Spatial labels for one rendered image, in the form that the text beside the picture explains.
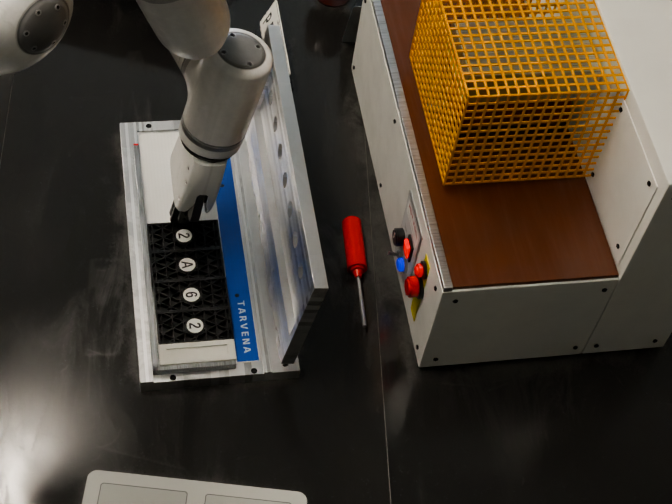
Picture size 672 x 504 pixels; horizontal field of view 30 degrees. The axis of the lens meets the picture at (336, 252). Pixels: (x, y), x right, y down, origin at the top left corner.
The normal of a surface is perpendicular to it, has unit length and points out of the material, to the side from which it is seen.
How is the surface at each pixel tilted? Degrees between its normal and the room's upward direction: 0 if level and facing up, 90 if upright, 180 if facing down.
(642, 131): 90
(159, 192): 0
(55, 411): 0
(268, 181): 9
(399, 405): 0
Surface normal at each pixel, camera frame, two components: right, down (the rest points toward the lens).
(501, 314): 0.16, 0.81
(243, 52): 0.31, -0.58
